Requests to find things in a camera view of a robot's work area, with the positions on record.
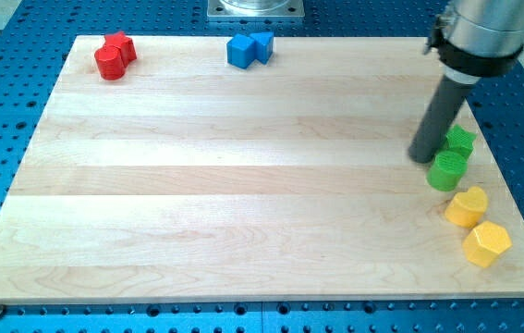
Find green star block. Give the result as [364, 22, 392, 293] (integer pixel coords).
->
[441, 124, 477, 160]

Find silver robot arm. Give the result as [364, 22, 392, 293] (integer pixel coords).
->
[423, 0, 524, 85]

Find red star block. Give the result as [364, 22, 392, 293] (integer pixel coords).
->
[104, 31, 137, 68]

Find green circle block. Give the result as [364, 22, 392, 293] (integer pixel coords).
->
[426, 151, 468, 191]

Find red circle block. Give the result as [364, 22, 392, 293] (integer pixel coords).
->
[94, 45, 126, 80]

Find light wooden board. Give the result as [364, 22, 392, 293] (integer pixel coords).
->
[0, 36, 524, 304]

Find blue cube block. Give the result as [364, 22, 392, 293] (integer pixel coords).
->
[226, 34, 256, 69]

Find blue triangle block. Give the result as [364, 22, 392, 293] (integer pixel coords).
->
[250, 31, 274, 65]

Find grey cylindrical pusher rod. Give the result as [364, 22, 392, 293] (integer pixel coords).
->
[408, 76, 474, 164]

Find yellow heart block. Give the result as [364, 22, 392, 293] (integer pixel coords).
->
[444, 186, 489, 228]

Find yellow hexagon block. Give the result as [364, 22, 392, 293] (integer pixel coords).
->
[462, 220, 513, 268]

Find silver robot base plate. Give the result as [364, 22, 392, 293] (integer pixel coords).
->
[207, 0, 305, 19]

